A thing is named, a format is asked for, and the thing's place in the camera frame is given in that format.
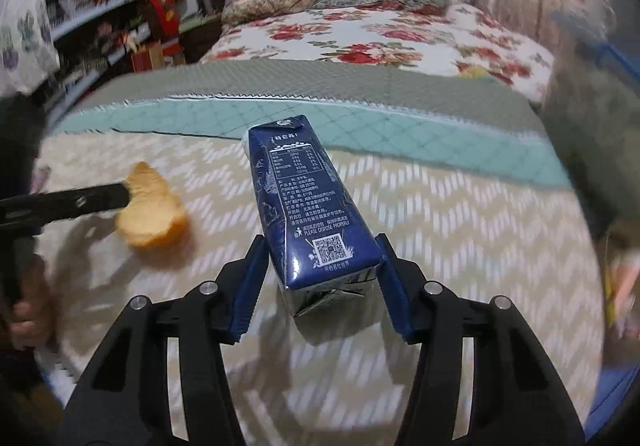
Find white printed cloth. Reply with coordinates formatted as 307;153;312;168
0;0;61;97

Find dark wooden nightstand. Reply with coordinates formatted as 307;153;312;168
177;13;223;64

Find dark blue milk carton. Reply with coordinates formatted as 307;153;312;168
241;114;386;319

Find person's left hand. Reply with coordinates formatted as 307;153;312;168
10;253;57;351

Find orange bread piece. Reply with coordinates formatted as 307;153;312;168
115;161;190;248

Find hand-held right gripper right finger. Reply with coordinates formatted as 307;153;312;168
375;232;586;446

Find person's left forearm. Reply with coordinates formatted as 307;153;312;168
0;346;66;446

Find red gift bag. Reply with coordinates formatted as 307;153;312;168
131;40;163;73

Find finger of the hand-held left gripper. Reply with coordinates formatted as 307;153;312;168
44;182;131;227

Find grey shelf unit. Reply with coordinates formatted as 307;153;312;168
0;0;188;122

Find floral bed sheet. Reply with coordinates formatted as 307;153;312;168
200;6;556;102

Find quilted table cover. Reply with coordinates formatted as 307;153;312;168
37;58;606;446

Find blue plastic bag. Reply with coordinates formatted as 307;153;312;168
585;366;640;433

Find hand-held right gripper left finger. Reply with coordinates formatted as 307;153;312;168
57;233;271;446

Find red box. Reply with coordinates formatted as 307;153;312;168
147;0;181;54

